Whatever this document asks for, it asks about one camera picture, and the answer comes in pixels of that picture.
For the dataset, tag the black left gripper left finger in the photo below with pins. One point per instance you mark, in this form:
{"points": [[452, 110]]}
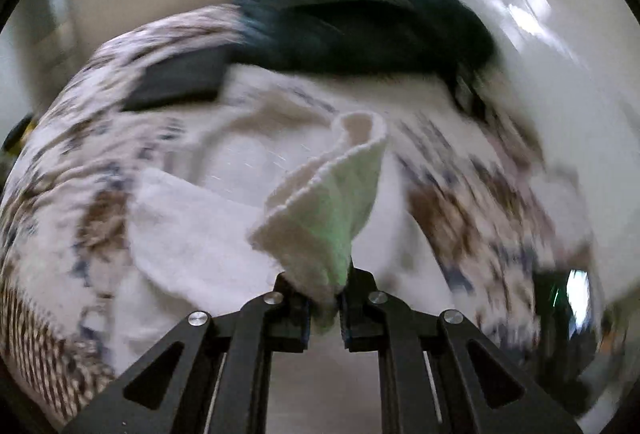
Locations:
{"points": [[206, 375]]}

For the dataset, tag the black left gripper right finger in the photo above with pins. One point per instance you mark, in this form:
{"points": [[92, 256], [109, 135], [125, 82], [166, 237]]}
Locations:
{"points": [[440, 374]]}

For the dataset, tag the white knit sweater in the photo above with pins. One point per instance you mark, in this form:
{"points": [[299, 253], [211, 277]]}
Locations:
{"points": [[194, 250]]}

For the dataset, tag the floral fleece blanket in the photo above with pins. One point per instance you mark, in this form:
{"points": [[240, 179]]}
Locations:
{"points": [[116, 224]]}

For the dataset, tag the dark teal garment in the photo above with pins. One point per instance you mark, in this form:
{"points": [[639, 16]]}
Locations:
{"points": [[442, 38]]}

